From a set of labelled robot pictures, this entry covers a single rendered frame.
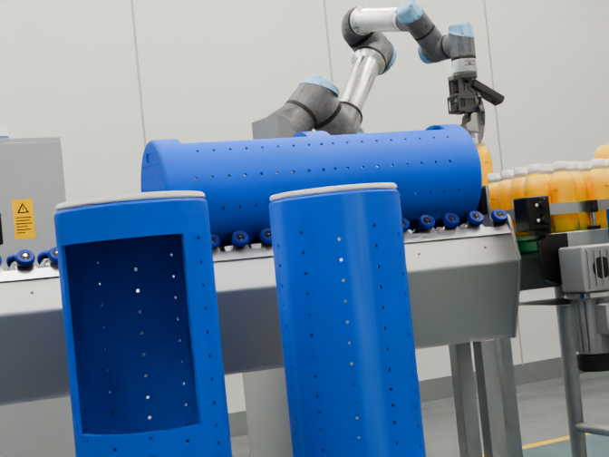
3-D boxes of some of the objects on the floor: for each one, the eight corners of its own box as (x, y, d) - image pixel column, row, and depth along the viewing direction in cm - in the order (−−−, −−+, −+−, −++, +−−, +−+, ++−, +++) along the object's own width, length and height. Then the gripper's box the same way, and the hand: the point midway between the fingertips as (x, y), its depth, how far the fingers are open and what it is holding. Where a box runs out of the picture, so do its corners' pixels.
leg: (468, 559, 311) (445, 339, 313) (485, 555, 313) (462, 337, 315) (478, 563, 305) (455, 340, 307) (496, 559, 307) (472, 337, 309)
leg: (493, 569, 298) (468, 341, 300) (511, 566, 300) (488, 338, 302) (504, 574, 292) (479, 342, 294) (522, 570, 294) (498, 339, 296)
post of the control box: (513, 527, 341) (479, 209, 344) (524, 524, 342) (490, 209, 345) (519, 529, 337) (486, 209, 340) (530, 527, 338) (497, 208, 342)
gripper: (441, 78, 332) (448, 148, 331) (459, 71, 321) (467, 142, 320) (466, 78, 335) (472, 146, 334) (485, 70, 324) (492, 141, 323)
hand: (478, 140), depth 328 cm, fingers closed on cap, 4 cm apart
